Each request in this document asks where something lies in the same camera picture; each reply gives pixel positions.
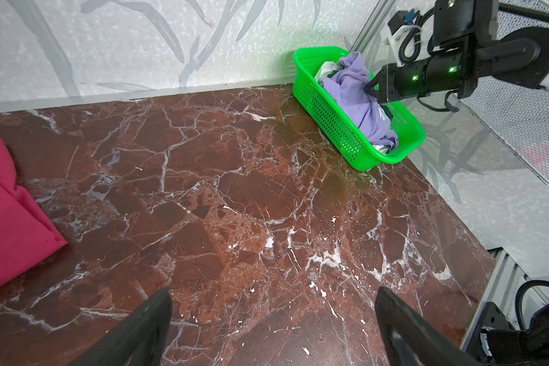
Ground folded magenta t-shirt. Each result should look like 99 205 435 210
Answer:
0 139 67 287

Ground green plastic basket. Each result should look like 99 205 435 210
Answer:
292 47 425 171

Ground white t-shirt in basket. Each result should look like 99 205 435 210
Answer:
314 61 344 83

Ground aluminium frame post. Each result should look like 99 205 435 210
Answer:
349 0 397 53

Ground purple printed t-shirt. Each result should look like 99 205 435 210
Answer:
319 52 399 154

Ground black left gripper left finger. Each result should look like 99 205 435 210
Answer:
73 288 172 365

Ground white wire mesh basket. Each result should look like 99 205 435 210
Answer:
457 0 549 185

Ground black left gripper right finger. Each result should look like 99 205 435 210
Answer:
375 287 478 365

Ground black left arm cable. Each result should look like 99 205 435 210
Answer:
514 279 549 331

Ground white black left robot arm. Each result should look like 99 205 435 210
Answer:
74 280 549 365

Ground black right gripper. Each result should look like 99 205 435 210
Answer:
364 58 462 104

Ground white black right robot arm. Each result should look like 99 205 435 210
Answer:
364 1 549 104

